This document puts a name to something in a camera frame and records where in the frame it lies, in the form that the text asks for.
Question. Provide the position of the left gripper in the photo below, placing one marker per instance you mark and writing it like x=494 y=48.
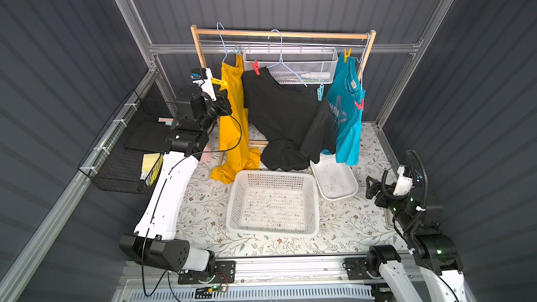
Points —
x=220 y=104

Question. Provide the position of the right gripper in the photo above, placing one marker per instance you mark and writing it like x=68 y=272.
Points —
x=378 y=189

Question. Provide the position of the yellow t-shirt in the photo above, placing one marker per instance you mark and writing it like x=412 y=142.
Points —
x=234 y=129

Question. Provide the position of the blue wire hanger yellow shirt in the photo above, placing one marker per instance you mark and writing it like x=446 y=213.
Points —
x=229 y=53

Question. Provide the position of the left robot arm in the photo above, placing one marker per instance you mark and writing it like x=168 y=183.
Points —
x=153 y=242

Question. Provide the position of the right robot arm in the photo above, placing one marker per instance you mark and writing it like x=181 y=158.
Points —
x=417 y=218

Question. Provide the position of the white plastic tray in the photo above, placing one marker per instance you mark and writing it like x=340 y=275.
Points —
x=335 y=181

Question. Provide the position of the red clothespin on black shirt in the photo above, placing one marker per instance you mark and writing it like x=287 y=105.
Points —
x=256 y=67

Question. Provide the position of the yellow notepad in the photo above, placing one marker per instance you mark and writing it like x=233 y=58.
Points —
x=149 y=163

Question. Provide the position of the black t-shirt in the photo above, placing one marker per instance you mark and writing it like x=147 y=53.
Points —
x=297 y=126

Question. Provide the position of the red clothespin on teal shirt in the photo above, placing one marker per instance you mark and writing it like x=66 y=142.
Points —
x=359 y=104

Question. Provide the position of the white perforated laundry basket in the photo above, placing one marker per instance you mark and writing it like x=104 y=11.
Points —
x=274 y=203

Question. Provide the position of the white tube in mesh basket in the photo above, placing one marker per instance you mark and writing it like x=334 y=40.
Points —
x=317 y=77

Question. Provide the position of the teal clothespin on black shirt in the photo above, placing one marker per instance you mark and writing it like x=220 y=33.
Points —
x=320 y=92

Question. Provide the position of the teal t-shirt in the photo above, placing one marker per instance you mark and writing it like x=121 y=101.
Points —
x=341 y=96

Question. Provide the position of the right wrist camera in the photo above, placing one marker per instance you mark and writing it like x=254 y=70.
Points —
x=404 y=182

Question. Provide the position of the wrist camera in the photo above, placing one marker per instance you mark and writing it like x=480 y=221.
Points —
x=203 y=78
x=404 y=182

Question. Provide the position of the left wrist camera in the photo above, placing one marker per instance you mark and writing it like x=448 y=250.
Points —
x=203 y=78

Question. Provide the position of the black notebook in wall basket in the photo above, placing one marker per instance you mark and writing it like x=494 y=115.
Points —
x=149 y=137

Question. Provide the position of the white wire mesh basket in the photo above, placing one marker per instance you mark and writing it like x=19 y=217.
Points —
x=286 y=64

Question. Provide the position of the black wire wall basket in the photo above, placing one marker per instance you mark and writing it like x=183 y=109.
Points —
x=114 y=161

